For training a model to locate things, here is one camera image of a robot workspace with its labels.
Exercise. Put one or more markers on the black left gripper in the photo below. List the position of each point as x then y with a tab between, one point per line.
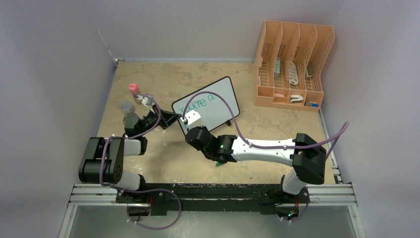
167	118

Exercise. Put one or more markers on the white whiteboard black frame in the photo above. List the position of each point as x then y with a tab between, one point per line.
216	103

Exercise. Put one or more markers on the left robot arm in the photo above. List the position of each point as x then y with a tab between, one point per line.
102	161

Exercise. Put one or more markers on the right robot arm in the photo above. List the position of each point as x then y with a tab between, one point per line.
302	153

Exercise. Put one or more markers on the clear plastic clip jar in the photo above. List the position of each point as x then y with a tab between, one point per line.
126	107

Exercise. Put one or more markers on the pink lid crayon bottle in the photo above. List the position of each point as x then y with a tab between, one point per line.
134	89

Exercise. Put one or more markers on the peach plastic file organizer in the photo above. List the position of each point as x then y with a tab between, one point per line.
289	61

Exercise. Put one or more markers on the white stapler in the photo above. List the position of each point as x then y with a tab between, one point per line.
296	99

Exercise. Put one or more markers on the white perforated object in organizer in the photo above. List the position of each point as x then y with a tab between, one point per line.
293	76

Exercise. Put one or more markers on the blue small box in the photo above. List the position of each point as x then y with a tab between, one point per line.
309	104

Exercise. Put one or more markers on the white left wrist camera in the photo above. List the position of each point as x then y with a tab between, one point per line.
147	101

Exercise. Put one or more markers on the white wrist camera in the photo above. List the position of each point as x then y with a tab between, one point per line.
147	101
192	119

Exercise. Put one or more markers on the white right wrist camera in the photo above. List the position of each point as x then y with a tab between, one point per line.
192	119

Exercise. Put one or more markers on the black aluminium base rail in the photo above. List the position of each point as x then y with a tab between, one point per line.
263	198

